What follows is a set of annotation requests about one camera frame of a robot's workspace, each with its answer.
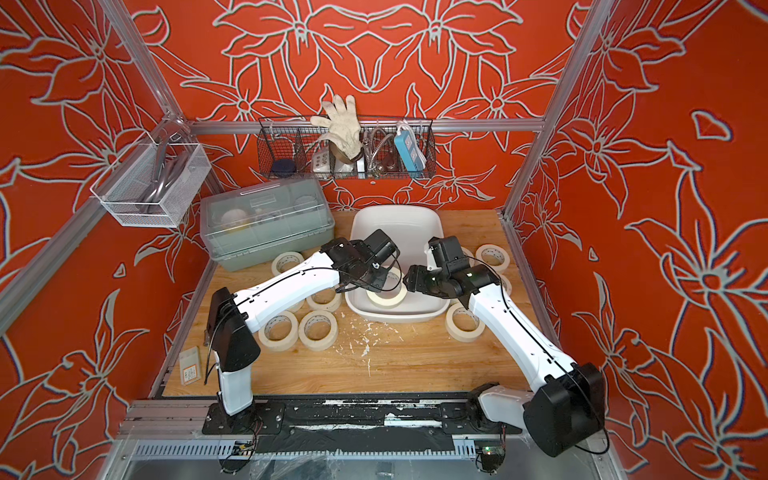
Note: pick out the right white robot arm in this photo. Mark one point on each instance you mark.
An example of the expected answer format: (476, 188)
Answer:
(567, 404)

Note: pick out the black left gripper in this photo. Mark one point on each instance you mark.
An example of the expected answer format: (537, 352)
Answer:
(379, 286)

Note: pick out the beige tape roll eleven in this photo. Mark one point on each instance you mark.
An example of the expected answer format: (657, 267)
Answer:
(469, 255)

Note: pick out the blue box in basket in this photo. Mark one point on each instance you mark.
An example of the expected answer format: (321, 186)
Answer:
(412, 157)

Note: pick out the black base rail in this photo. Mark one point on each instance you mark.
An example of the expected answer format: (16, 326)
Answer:
(393, 423)

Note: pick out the small label card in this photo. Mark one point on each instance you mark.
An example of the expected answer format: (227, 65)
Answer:
(189, 366)

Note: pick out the beige tape roll three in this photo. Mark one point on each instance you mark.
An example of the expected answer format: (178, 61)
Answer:
(280, 333)

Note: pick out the beige tape roll eight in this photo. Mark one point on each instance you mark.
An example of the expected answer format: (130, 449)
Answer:
(325, 300)

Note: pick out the beige tape roll four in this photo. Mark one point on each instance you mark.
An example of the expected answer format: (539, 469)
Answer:
(506, 284)

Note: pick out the white work glove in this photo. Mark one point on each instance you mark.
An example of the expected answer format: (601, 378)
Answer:
(342, 125)

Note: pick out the beige tape roll two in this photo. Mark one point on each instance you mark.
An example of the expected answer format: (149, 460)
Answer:
(296, 307)

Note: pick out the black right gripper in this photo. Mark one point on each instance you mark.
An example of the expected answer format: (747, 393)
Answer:
(416, 279)

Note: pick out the white plastic tray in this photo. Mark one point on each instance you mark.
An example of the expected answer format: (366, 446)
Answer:
(410, 227)

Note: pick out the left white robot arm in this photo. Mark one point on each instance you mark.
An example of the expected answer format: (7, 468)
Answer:
(234, 318)

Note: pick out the white power strip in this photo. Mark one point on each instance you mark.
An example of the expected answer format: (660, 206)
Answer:
(321, 165)

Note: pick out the black wire basket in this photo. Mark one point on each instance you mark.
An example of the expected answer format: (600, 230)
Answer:
(373, 148)

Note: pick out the white wire basket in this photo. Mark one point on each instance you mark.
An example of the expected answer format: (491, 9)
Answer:
(154, 183)

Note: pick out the dark blue round lid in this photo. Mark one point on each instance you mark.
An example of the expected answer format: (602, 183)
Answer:
(283, 168)

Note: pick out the beige tape roll seven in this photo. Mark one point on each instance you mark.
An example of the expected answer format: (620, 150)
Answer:
(285, 262)

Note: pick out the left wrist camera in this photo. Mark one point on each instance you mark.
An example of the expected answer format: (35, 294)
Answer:
(380, 247)

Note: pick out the beige tape roll twelve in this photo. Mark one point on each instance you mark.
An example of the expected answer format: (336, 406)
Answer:
(392, 292)

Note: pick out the grey lidded storage box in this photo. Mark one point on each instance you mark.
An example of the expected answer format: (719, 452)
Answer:
(254, 225)

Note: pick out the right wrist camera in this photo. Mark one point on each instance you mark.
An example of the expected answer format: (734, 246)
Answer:
(445, 256)

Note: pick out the beige tape roll nine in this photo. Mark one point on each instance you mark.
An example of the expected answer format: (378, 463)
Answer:
(318, 330)

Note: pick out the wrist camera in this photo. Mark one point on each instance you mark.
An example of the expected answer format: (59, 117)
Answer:
(445, 256)
(380, 247)

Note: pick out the beige tape roll six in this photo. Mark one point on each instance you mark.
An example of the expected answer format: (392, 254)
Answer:
(462, 325)

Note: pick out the beige tape roll ten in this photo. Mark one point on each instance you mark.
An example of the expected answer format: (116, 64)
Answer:
(495, 256)

